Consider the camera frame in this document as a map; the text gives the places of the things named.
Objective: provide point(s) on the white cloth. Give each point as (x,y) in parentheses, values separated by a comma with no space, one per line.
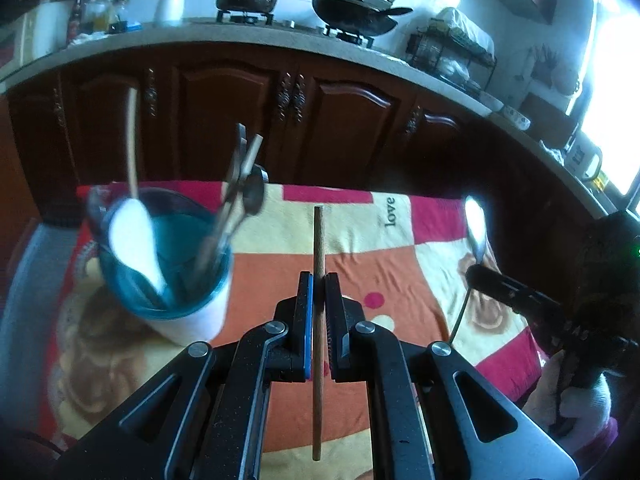
(590,400)

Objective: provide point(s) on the gas stove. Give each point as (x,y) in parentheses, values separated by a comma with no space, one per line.
(245,17)

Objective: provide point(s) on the dark red-label bottle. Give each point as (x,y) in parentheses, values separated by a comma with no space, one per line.
(76,15)

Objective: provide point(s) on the patterned bowl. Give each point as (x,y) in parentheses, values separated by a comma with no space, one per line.
(516,117)

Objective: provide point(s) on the white printed jug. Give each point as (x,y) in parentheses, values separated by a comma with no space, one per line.
(582,157)

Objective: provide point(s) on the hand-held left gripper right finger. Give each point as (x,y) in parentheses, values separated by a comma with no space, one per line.
(332,320)

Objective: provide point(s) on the brown wooden kitchen cabinet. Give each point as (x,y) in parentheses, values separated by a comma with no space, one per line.
(225,120)

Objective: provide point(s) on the bright window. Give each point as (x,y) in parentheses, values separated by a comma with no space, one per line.
(615,85)

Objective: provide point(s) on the printed orange and red blanket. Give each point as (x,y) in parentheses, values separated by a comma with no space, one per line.
(400,270)

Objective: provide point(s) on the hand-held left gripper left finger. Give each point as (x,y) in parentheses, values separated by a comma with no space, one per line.
(309,320)

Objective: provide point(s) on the white canister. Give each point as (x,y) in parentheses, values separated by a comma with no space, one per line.
(168,10)

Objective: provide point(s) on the black wok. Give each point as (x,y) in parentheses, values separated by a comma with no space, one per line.
(355,15)

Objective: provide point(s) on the white cup with blue rim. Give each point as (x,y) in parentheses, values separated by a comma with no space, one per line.
(200,320)

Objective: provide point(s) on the grey kitchen countertop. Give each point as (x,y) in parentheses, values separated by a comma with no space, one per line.
(225,32)

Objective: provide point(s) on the yellow oil bottle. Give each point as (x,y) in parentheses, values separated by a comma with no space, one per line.
(105,12)

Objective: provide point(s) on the wooden cutting board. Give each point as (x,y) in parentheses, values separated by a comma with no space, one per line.
(547,115)

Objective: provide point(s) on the white container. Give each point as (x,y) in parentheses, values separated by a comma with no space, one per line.
(50,30)

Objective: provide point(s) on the metal fork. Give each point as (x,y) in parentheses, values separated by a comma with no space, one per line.
(239,155)

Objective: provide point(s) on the dried plant bundle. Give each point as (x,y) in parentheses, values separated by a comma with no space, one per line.
(550,67)

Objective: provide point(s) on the white ceramic spoon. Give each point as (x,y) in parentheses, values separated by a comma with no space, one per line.
(132,240)

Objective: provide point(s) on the large metal spoon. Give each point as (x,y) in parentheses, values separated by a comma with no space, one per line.
(253,190)

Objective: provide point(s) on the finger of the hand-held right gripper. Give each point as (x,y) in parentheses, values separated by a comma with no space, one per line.
(500,287)

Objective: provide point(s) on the brown wooden chopstick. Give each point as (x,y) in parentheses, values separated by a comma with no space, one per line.
(318,240)

